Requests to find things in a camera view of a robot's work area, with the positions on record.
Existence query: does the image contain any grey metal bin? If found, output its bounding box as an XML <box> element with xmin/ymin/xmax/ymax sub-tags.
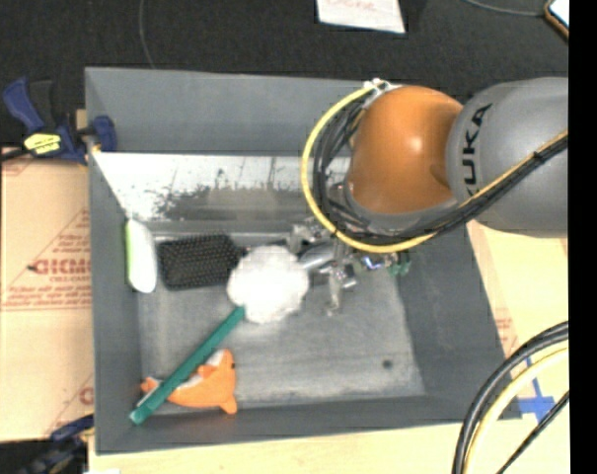
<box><xmin>84</xmin><ymin>66</ymin><xmax>515</xmax><ymax>454</ymax></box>

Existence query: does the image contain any black hairbrush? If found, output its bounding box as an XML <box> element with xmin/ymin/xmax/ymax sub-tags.
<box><xmin>156</xmin><ymin>233</ymin><xmax>336</xmax><ymax>291</ymax></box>

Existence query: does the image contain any orange toy fish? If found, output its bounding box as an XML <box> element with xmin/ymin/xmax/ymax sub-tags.
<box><xmin>139</xmin><ymin>348</ymin><xmax>240</xmax><ymax>416</ymax></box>

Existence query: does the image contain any brown cardboard board, red print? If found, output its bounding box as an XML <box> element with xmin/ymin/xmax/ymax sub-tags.
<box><xmin>0</xmin><ymin>146</ymin><xmax>97</xmax><ymax>443</ymax></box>

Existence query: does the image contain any white mesh sponge, green handle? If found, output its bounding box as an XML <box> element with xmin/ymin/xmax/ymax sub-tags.
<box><xmin>128</xmin><ymin>244</ymin><xmax>311</xmax><ymax>426</ymax></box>

